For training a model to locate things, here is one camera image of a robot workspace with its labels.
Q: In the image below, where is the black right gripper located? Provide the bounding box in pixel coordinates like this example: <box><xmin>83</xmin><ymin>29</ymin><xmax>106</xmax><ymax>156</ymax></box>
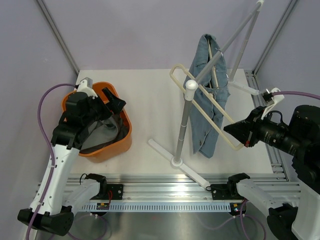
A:
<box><xmin>224</xmin><ymin>104</ymin><xmax>306</xmax><ymax>154</ymax></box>

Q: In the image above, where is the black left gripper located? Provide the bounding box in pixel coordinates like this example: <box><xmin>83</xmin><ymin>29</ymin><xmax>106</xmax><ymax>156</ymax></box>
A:
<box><xmin>82</xmin><ymin>87</ymin><xmax>126</xmax><ymax>127</ymax></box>

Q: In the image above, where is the grey pleated skirt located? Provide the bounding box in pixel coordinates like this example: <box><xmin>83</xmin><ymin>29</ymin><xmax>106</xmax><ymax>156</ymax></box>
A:
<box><xmin>80</xmin><ymin>114</ymin><xmax>129</xmax><ymax>154</ymax></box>

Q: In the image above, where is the light blue denim skirt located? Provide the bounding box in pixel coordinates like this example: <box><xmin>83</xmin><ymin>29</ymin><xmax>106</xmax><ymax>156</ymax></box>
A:
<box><xmin>189</xmin><ymin>34</ymin><xmax>230</xmax><ymax>159</ymax></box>

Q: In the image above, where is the cream hanger of grey skirt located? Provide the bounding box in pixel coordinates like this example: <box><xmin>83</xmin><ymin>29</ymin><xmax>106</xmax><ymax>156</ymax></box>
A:
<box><xmin>169</xmin><ymin>63</ymin><xmax>245</xmax><ymax>151</ymax></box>

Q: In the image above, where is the cream hanger of denim skirt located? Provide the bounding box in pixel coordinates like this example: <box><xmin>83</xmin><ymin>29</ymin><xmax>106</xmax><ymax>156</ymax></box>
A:
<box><xmin>206</xmin><ymin>38</ymin><xmax>230</xmax><ymax>90</ymax></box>

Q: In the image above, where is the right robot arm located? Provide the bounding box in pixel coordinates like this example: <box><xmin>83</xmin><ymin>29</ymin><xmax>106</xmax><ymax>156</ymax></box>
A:
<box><xmin>223</xmin><ymin>105</ymin><xmax>320</xmax><ymax>240</ymax></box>

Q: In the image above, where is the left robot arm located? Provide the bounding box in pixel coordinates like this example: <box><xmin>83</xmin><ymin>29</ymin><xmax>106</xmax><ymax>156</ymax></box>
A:
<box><xmin>17</xmin><ymin>86</ymin><xmax>126</xmax><ymax>240</ymax></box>

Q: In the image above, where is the orange plastic basket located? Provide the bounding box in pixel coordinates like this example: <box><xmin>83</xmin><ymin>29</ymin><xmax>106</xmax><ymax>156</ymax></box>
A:
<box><xmin>51</xmin><ymin>82</ymin><xmax>132</xmax><ymax>163</ymax></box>

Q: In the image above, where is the grey white clothes rack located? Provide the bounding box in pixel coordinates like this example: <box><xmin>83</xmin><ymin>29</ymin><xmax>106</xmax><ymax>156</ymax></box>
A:
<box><xmin>147</xmin><ymin>0</ymin><xmax>264</xmax><ymax>190</ymax></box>

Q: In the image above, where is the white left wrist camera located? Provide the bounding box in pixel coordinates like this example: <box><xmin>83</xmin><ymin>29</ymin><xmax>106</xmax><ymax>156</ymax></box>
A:
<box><xmin>76</xmin><ymin>77</ymin><xmax>98</xmax><ymax>99</ymax></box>

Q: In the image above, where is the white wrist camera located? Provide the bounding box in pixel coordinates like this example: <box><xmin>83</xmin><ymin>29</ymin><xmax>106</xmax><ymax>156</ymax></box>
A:
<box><xmin>76</xmin><ymin>77</ymin><xmax>98</xmax><ymax>99</ymax></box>
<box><xmin>261</xmin><ymin>87</ymin><xmax>285</xmax><ymax>120</ymax></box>

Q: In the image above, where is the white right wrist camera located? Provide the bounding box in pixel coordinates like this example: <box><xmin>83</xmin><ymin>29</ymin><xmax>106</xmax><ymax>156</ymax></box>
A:
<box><xmin>261</xmin><ymin>87</ymin><xmax>285</xmax><ymax>120</ymax></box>

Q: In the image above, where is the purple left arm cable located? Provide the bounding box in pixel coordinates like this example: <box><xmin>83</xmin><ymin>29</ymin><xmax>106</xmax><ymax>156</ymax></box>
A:
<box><xmin>26</xmin><ymin>83</ymin><xmax>78</xmax><ymax>240</ymax></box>

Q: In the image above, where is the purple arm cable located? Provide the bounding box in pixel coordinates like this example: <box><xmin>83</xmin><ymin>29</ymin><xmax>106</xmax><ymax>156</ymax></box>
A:
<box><xmin>273</xmin><ymin>91</ymin><xmax>320</xmax><ymax>100</ymax></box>
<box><xmin>26</xmin><ymin>83</ymin><xmax>78</xmax><ymax>240</ymax></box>

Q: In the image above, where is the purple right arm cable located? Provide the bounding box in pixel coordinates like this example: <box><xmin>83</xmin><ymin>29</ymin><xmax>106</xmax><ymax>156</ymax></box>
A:
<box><xmin>273</xmin><ymin>91</ymin><xmax>320</xmax><ymax>100</ymax></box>

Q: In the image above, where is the purple floor cable right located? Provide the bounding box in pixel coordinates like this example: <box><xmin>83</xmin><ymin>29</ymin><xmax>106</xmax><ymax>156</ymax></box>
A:
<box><xmin>196</xmin><ymin>207</ymin><xmax>267</xmax><ymax>240</ymax></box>

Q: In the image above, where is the purple floor cable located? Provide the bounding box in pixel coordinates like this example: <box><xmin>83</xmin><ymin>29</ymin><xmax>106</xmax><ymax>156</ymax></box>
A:
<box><xmin>196</xmin><ymin>207</ymin><xmax>267</xmax><ymax>240</ymax></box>
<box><xmin>67</xmin><ymin>213</ymin><xmax>112</xmax><ymax>240</ymax></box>

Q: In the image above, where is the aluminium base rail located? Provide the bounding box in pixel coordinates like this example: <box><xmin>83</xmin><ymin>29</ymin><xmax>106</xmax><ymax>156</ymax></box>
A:
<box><xmin>37</xmin><ymin>173</ymin><xmax>301</xmax><ymax>201</ymax></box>

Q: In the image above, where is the slotted grey cable duct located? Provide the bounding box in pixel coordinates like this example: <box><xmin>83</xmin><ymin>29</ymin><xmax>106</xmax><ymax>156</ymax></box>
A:
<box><xmin>80</xmin><ymin>202</ymin><xmax>231</xmax><ymax>213</ymax></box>

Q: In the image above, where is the left aluminium frame post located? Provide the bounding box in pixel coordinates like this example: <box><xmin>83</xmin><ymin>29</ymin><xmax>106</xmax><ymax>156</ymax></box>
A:
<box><xmin>34</xmin><ymin>0</ymin><xmax>80</xmax><ymax>75</ymax></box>

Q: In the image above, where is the aluminium frame post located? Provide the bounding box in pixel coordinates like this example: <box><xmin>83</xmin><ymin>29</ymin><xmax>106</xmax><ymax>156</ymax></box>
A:
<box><xmin>34</xmin><ymin>0</ymin><xmax>80</xmax><ymax>75</ymax></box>
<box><xmin>252</xmin><ymin>0</ymin><xmax>300</xmax><ymax>77</ymax></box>

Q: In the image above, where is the purple floor cable left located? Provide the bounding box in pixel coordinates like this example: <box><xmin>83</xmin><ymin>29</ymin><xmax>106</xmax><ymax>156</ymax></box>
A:
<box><xmin>67</xmin><ymin>213</ymin><xmax>112</xmax><ymax>240</ymax></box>

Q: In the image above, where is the right aluminium frame post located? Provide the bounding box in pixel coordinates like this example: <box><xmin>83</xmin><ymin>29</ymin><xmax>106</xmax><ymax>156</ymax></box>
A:
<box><xmin>252</xmin><ymin>0</ymin><xmax>300</xmax><ymax>77</ymax></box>

